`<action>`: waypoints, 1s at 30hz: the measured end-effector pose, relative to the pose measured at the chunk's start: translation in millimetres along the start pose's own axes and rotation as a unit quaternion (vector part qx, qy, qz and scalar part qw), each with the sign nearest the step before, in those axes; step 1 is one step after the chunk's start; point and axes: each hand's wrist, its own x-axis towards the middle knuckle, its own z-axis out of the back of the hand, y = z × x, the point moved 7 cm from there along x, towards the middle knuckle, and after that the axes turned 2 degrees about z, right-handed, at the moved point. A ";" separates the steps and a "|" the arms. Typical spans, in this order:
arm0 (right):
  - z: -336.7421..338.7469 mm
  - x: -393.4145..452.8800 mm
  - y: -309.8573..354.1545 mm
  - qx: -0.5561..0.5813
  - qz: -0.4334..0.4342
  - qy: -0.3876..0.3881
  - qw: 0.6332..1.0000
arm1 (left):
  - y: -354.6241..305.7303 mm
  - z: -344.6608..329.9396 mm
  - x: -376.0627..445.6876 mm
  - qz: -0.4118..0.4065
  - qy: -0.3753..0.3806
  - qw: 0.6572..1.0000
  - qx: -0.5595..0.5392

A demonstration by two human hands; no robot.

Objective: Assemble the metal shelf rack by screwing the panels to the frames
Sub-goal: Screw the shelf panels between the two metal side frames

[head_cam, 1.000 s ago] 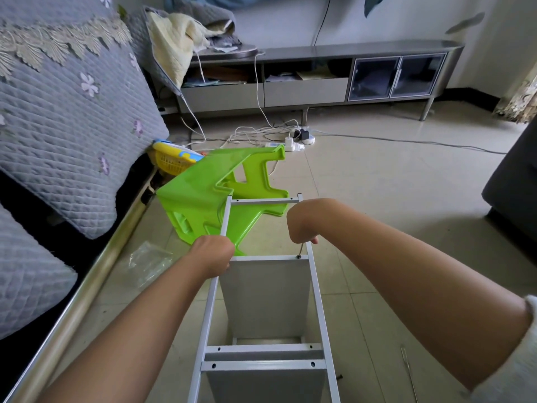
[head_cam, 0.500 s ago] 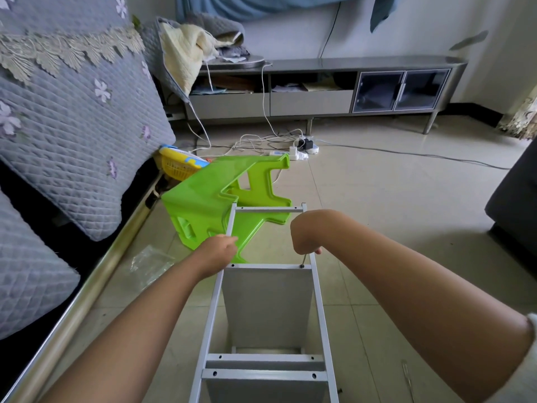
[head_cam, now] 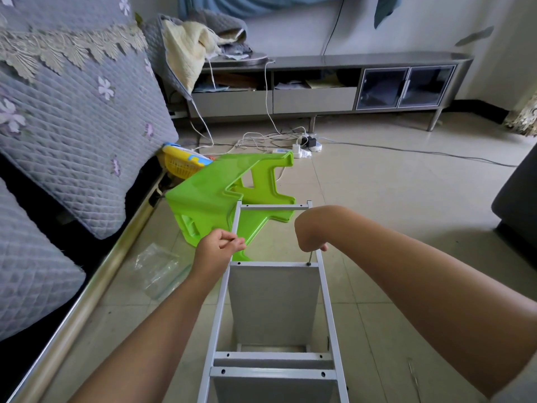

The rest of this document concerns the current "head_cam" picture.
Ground person's right forearm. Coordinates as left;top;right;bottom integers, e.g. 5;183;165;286
327;209;537;400

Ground person's left forearm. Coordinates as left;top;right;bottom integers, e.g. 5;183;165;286
67;273;211;403

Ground clear plastic screw bag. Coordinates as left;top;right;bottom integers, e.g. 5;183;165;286
133;241;194;301

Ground grey marble TV cabinet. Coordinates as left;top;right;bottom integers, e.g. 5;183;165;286
172;50;475;135

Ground long dark cable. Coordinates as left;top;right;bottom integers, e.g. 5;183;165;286
321;138;521;168

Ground pile of pale cloth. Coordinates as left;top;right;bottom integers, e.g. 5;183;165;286
151;12;253;97

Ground grey sofa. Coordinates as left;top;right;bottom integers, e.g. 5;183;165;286
491;140;537;269

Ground green plastic stool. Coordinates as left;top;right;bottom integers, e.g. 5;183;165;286
163;151;298;264

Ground tangle of white cables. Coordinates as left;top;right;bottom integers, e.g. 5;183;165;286
189;58;324;173

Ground person's right hand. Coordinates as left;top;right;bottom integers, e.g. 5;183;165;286
294;204;349;254

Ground patterned beige curtain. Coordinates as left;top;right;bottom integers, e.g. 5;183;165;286
502;88;537;138

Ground chrome metal base rail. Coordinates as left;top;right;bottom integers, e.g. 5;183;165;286
8;172;169;403

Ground yellow plastic basket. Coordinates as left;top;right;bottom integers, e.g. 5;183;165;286
158;142;215;181

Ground person's left hand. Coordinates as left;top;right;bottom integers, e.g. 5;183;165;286
191;228;248;282

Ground blue cloth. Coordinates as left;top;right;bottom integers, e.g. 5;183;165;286
178;0;404;30

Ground white power strip with plugs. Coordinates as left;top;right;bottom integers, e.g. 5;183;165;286
294;135;324;158

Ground grey textured furniture cover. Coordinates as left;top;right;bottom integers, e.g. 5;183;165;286
0;0;181;345

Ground person's white shirt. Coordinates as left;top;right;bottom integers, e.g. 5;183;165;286
488;352;537;403

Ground white wooden board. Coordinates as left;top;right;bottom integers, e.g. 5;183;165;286
227;263;322;348
210;377;338;403

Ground white metal frame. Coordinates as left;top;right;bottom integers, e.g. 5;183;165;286
195;199;351;403

